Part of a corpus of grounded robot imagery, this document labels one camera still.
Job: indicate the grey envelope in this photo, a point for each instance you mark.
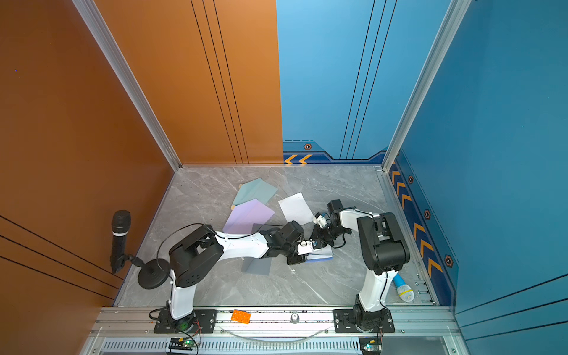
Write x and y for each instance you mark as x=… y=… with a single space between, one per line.
x=252 y=266

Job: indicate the silver knob on rail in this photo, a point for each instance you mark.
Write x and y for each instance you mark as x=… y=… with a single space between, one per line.
x=294 y=318

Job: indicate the aluminium front rail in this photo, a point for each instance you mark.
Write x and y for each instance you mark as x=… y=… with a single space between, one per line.
x=409 y=321

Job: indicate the left green circuit board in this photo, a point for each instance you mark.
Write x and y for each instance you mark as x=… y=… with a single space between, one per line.
x=183 y=345

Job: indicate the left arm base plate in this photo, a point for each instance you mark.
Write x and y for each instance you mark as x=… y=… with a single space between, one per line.
x=200 y=321

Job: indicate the blue floral letter paper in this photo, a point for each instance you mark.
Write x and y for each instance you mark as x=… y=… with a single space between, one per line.
x=318 y=255

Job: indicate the right green circuit board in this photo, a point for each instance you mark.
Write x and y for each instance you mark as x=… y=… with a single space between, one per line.
x=370 y=346

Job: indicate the purple envelope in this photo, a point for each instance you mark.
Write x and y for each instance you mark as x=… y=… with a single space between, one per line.
x=243 y=217

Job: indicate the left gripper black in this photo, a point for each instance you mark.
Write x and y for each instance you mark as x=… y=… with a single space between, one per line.
x=300 y=259

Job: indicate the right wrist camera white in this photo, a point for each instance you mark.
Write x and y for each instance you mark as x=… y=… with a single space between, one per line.
x=320 y=220

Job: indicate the black microphone on stand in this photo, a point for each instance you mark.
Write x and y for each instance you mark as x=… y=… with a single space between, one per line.
x=153 y=273

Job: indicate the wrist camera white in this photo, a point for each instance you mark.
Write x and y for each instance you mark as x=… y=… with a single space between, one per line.
x=320 y=220
x=305 y=247

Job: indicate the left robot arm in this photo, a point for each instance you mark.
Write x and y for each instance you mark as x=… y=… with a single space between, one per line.
x=195 y=256

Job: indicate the plain white paper sheet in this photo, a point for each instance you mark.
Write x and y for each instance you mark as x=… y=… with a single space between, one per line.
x=296 y=209

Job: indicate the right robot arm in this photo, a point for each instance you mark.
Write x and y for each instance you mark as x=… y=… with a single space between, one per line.
x=384 y=253

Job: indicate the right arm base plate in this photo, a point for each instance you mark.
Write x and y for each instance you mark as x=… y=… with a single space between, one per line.
x=357 y=321

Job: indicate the orange lego brick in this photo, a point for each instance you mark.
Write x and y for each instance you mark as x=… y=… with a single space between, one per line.
x=241 y=316

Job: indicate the teal envelope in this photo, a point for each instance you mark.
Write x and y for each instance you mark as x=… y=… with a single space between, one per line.
x=257 y=189

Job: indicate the green circuit board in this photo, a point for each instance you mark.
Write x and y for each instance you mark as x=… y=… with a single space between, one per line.
x=183 y=345
x=370 y=346

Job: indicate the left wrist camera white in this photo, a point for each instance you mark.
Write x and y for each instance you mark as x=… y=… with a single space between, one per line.
x=305 y=247

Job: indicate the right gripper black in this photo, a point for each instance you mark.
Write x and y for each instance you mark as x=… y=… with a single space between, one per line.
x=318 y=235

